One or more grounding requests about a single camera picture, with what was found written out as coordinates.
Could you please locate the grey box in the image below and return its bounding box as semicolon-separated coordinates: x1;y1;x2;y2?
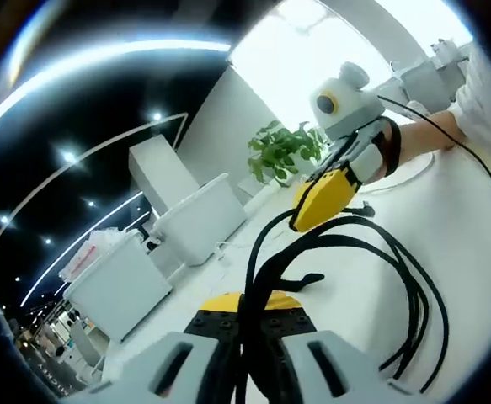
399;61;457;111

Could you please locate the white square pillar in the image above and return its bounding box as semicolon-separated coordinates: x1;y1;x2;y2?
128;133;200;212

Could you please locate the green potted plant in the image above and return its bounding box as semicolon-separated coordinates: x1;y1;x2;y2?
246;119;327;189

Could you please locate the black data cable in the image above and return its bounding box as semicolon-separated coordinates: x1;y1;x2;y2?
232;200;451;404

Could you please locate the lidded white storage box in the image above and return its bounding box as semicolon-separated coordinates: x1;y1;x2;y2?
151;173;249;269

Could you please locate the white desktop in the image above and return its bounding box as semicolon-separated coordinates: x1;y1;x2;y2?
101;138;491;404

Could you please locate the person's white sleeve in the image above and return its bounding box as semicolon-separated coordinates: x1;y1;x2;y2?
454;40;491;169

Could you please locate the open white storage box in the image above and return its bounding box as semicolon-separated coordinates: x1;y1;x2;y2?
61;238;175;345

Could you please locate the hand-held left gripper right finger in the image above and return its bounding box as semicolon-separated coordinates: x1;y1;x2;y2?
260;294;403;404

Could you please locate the black Velcro strap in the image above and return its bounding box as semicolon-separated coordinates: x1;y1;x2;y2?
256;252;326;313

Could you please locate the clear plastic bag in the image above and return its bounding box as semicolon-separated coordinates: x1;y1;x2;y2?
58;226;146;284

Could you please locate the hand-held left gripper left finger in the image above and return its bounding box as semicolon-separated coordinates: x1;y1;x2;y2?
100;292;247;404

